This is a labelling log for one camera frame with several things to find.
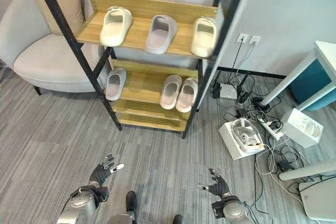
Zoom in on black power cable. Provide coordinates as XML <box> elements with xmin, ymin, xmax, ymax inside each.
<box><xmin>226</xmin><ymin>38</ymin><xmax>244</xmax><ymax>85</ymax></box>

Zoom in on white round table leg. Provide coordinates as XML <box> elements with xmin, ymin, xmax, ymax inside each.
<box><xmin>278</xmin><ymin>159</ymin><xmax>336</xmax><ymax>182</ymax></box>

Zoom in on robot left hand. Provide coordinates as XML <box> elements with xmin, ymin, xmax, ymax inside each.
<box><xmin>88</xmin><ymin>155</ymin><xmax>125</xmax><ymax>187</ymax></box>

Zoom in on silver box device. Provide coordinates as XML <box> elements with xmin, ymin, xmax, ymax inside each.
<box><xmin>218</xmin><ymin>82</ymin><xmax>237</xmax><ymax>100</ymax></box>

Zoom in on white open box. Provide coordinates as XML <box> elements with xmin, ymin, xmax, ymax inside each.
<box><xmin>218</xmin><ymin>119</ymin><xmax>266</xmax><ymax>161</ymax></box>

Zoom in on wooden rack shelf with backboard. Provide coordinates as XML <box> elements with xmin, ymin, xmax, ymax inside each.
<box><xmin>104</xmin><ymin>58</ymin><xmax>201</xmax><ymax>113</ymax></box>

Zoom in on black charging stand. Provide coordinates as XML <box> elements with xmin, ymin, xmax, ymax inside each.
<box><xmin>235</xmin><ymin>84</ymin><xmax>254</xmax><ymax>118</ymax></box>

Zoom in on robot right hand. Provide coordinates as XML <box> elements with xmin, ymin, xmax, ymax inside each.
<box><xmin>196</xmin><ymin>167</ymin><xmax>230</xmax><ymax>198</ymax></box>

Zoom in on cream slipper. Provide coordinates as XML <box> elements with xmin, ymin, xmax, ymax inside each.
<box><xmin>99</xmin><ymin>6</ymin><xmax>134</xmax><ymax>47</ymax></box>
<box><xmin>190</xmin><ymin>16</ymin><xmax>219</xmax><ymax>58</ymax></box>

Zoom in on robot silver leg dark foot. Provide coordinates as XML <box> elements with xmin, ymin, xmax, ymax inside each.
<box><xmin>104</xmin><ymin>190</ymin><xmax>138</xmax><ymax>224</ymax></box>

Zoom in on pale pink slipper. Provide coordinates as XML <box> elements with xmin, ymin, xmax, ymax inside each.
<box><xmin>175</xmin><ymin>77</ymin><xmax>199</xmax><ymax>113</ymax></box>
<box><xmin>159</xmin><ymin>74</ymin><xmax>183</xmax><ymax>110</ymax></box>

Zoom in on beige armchair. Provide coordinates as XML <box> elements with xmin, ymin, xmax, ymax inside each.
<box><xmin>0</xmin><ymin>0</ymin><xmax>112</xmax><ymax>97</ymax></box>

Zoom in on black metal rack frame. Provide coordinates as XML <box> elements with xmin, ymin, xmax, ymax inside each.
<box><xmin>29</xmin><ymin>0</ymin><xmax>253</xmax><ymax>140</ymax></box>

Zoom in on white box with moulded insert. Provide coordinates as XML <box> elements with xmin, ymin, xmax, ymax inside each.
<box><xmin>280</xmin><ymin>108</ymin><xmax>325</xmax><ymax>149</ymax></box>

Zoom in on teal stool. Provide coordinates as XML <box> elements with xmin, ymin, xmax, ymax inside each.
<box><xmin>288</xmin><ymin>58</ymin><xmax>336</xmax><ymax>112</ymax></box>

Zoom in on white power strip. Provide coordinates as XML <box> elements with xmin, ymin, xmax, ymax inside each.
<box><xmin>258</xmin><ymin>117</ymin><xmax>286</xmax><ymax>141</ymax></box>

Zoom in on beige cushion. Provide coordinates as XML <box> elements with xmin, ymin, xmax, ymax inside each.
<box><xmin>33</xmin><ymin>0</ymin><xmax>93</xmax><ymax>36</ymax></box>

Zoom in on small black device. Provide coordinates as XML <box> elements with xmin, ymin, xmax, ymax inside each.
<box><xmin>212</xmin><ymin>82</ymin><xmax>222</xmax><ymax>99</ymax></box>

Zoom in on grey slipper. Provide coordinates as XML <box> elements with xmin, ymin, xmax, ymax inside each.
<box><xmin>144</xmin><ymin>14</ymin><xmax>179</xmax><ymax>55</ymax></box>
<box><xmin>104</xmin><ymin>67</ymin><xmax>128</xmax><ymax>102</ymax></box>

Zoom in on lowest wooden rack shelf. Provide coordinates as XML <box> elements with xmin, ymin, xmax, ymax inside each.
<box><xmin>116</xmin><ymin>112</ymin><xmax>188</xmax><ymax>133</ymax></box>

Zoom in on white VR headset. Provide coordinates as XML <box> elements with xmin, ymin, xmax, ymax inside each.
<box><xmin>230</xmin><ymin>118</ymin><xmax>265</xmax><ymax>154</ymax></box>

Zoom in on white flat device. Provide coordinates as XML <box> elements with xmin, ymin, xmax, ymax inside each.
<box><xmin>299</xmin><ymin>180</ymin><xmax>336</xmax><ymax>221</ymax></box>

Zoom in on narrow wooden rack shelf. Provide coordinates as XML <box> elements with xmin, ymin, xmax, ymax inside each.
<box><xmin>111</xmin><ymin>99</ymin><xmax>192</xmax><ymax>121</ymax></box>

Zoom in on black power adapter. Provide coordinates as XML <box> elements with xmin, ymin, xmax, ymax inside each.
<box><xmin>276</xmin><ymin>159</ymin><xmax>292</xmax><ymax>173</ymax></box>

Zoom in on wide wooden rack shelf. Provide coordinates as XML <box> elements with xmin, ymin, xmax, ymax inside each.
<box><xmin>76</xmin><ymin>0</ymin><xmax>224</xmax><ymax>61</ymax></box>

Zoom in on black cable on floor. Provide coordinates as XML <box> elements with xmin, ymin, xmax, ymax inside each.
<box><xmin>244</xmin><ymin>170</ymin><xmax>300</xmax><ymax>216</ymax></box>

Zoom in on white table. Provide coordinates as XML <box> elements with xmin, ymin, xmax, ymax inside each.
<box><xmin>260</xmin><ymin>40</ymin><xmax>336</xmax><ymax>112</ymax></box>

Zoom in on white cable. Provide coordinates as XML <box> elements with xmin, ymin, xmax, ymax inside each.
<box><xmin>255</xmin><ymin>140</ymin><xmax>303</xmax><ymax>201</ymax></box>

